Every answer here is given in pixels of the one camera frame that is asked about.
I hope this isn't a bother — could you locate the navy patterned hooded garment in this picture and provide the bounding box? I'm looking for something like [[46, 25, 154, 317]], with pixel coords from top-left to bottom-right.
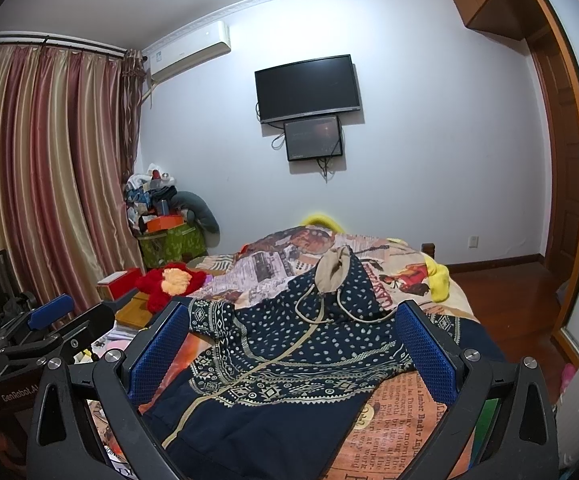
[[140, 245, 509, 480]]

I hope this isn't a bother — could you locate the pile of clutter clothes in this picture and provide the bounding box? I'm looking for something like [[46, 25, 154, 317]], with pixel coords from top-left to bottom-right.
[[123, 164, 178, 234]]

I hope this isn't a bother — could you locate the newspaper print bed cover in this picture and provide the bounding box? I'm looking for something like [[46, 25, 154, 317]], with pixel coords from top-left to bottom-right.
[[86, 224, 509, 480]]

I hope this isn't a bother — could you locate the red white box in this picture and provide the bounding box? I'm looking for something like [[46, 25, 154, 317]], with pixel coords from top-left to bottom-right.
[[96, 268, 143, 301]]

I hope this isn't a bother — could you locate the red plush toy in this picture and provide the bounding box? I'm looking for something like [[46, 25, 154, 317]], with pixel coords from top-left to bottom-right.
[[135, 262, 208, 314]]

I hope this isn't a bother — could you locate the yellow plush blanket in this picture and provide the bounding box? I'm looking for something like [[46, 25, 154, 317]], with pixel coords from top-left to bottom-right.
[[301, 214, 450, 302]]

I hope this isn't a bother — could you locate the green storage box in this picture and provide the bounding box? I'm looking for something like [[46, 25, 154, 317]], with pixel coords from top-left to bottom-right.
[[138, 224, 207, 269]]

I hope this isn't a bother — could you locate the orange box on pile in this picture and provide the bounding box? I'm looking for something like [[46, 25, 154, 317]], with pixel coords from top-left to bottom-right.
[[146, 214, 185, 233]]

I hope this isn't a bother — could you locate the striped red gold curtain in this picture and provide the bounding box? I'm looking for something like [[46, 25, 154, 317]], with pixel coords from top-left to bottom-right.
[[0, 44, 144, 310]]

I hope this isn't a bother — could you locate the grey neck pillow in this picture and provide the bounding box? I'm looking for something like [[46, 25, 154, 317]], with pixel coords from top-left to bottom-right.
[[169, 191, 220, 234]]

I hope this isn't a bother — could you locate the wooden wardrobe cabinet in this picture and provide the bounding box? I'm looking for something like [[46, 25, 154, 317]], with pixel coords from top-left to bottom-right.
[[447, 0, 579, 369]]

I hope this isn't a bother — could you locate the small black wall monitor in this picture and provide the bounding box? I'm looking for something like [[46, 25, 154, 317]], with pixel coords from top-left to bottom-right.
[[284, 115, 344, 162]]

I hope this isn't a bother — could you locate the white wall air conditioner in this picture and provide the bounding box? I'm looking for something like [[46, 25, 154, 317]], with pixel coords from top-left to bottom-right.
[[149, 21, 231, 84]]

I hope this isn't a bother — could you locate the large black wall television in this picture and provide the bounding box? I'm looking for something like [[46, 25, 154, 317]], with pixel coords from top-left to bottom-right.
[[254, 54, 361, 124]]

